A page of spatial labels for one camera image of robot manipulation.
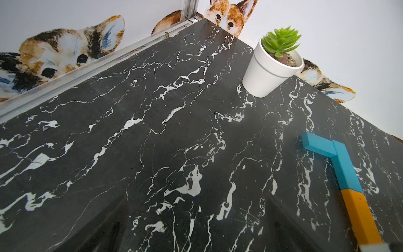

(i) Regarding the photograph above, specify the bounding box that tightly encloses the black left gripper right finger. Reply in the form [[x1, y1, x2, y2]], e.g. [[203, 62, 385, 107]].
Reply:
[[266, 196, 327, 252]]

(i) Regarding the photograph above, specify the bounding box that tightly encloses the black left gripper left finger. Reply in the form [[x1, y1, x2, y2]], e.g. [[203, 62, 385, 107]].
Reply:
[[55, 196, 129, 252]]

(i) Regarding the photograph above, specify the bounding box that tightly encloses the orange block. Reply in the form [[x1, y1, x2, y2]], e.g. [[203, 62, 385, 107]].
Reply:
[[341, 189, 383, 245]]

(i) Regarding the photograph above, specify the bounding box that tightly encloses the teal block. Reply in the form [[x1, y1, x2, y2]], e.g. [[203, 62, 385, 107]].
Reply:
[[301, 132, 337, 158], [331, 140, 363, 193]]

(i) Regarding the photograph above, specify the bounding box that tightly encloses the white small plant pot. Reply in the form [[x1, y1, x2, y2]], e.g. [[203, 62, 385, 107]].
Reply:
[[242, 42, 304, 98]]

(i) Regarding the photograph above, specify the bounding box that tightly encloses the small green plant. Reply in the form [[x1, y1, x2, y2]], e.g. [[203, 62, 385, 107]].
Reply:
[[261, 26, 302, 59]]

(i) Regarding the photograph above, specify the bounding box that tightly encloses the left aluminium frame post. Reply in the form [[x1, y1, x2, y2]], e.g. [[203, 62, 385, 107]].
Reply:
[[180, 0, 198, 23]]

